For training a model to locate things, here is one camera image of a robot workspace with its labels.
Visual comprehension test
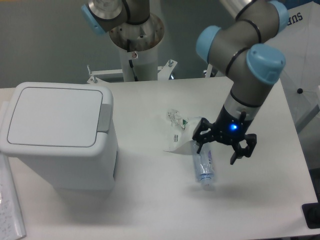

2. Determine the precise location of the crumpled white plastic wrapper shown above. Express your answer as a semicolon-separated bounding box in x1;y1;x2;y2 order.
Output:
164;108;201;155

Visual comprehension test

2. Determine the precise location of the white pedestal base frame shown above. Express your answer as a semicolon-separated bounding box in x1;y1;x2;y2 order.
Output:
86;56;221;84

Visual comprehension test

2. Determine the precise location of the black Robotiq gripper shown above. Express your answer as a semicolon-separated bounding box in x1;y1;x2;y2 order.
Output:
192;106;257;165

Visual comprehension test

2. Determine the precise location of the black device at table edge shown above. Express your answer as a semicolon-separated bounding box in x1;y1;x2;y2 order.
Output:
301;202;320;229

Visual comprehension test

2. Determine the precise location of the black cable on pedestal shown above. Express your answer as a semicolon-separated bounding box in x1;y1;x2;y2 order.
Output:
126;39;140;82

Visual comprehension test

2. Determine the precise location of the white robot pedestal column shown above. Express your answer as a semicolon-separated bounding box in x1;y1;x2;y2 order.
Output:
118;47;158;82

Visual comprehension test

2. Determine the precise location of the white push-lid trash can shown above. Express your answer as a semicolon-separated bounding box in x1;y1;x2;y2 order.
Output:
0;82;118;192

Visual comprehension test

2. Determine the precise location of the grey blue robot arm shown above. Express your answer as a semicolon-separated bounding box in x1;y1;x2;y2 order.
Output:
81;0;289;163

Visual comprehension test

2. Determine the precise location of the clear plastic water bottle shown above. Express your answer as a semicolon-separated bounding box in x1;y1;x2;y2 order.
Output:
190;140;216;191

